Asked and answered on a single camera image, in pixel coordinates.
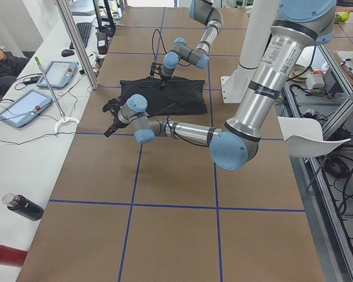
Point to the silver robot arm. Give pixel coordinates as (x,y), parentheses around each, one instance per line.
(276,35)
(205,13)

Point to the white curved hook piece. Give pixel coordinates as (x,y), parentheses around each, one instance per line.
(62,121)

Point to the white plastic chair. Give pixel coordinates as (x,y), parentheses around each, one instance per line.
(304,138)

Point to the seated person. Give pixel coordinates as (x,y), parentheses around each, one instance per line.
(10,68)

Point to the red bottle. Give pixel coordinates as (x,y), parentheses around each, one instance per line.
(11,256)

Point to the lower teach pendant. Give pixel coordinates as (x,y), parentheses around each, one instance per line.
(26,108)

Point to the upper teach pendant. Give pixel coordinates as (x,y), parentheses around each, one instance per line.
(60,73)

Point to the aluminium frame post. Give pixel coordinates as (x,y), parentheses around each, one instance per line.
(75,38)

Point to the teach pendant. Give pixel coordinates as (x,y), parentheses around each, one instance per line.
(60,73)
(26,108)

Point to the green banana toy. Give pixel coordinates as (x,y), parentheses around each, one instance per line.
(342,17)

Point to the black computer keyboard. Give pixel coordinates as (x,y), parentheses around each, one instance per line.
(84,29)

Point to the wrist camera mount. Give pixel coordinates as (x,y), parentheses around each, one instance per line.
(155,68)
(113,105)

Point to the white power adapter box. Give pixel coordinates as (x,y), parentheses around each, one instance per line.
(315,81)

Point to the black computer mouse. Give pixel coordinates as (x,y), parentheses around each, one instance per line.
(67,52)

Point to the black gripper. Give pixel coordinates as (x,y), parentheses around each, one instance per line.
(164,80)
(116,122)

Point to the black box with label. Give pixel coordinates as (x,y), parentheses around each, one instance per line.
(102,42)

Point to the long metal reacher stick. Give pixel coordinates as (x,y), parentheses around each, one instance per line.
(50,88)

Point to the wooden bowls stack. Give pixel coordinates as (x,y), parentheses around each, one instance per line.
(299,73)

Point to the black graphic t-shirt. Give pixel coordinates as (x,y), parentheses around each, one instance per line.
(178,96)

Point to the black water bottle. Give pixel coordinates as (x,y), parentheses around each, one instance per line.
(23,206)

